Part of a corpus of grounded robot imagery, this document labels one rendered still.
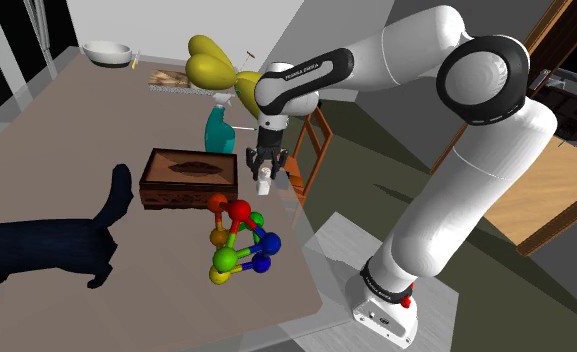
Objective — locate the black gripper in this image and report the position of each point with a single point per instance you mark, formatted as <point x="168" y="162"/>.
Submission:
<point x="270" y="140"/>

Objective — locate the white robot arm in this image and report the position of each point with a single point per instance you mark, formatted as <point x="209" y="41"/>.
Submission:
<point x="468" y="190"/>

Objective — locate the small white bottle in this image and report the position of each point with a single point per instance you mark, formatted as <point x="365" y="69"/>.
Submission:
<point x="263" y="185"/>

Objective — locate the orange wooden chair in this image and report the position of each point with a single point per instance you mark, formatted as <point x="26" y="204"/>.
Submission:
<point x="312" y="161"/>

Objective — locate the colourful ball and stick toy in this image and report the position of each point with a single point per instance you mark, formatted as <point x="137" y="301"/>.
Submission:
<point x="239" y="212"/>

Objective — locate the teal spray bottle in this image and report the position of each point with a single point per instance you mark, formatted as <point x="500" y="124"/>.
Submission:
<point x="218" y="134"/>

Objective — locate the brown carved wooden box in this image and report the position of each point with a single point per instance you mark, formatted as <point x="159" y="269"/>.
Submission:
<point x="190" y="187"/>

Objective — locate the grey robot stand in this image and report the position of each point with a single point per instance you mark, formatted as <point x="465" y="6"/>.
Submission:
<point x="334" y="239"/>

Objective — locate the yellow balloon shaped figure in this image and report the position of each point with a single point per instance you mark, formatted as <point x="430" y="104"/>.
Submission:
<point x="210" y="70"/>

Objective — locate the thin red tipped stick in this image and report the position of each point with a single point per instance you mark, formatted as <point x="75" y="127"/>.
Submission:
<point x="249" y="54"/>

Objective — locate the white bowl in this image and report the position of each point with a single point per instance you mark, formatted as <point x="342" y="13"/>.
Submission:
<point x="106" y="52"/>

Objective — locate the black animal figure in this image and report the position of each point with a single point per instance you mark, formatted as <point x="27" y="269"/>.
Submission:
<point x="39" y="244"/>

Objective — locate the light wooden table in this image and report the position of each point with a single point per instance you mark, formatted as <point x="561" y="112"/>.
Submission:
<point x="546" y="195"/>

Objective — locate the dark shelf cabinet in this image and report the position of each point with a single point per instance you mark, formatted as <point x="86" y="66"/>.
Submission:
<point x="570" y="107"/>

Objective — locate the brown wooden door frame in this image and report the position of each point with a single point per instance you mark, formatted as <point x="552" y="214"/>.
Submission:
<point x="544" y="34"/>

